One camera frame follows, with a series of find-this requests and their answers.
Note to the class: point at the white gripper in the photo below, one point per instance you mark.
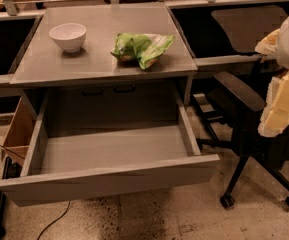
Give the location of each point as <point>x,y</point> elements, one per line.
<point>275,115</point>

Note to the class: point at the green rice chip bag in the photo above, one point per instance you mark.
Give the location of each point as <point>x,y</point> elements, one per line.
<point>146,49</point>

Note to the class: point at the grey open top drawer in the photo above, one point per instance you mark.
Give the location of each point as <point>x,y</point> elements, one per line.
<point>113,143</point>

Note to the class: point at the grey cabinet with top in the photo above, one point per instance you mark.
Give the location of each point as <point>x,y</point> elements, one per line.
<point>45,65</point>

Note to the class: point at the black office chair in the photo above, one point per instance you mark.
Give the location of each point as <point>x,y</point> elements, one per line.
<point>233,124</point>

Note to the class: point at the white ceramic bowl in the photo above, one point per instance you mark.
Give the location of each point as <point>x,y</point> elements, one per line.
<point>69,36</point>

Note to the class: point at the brown cardboard box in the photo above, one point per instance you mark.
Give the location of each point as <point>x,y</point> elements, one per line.
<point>19,134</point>

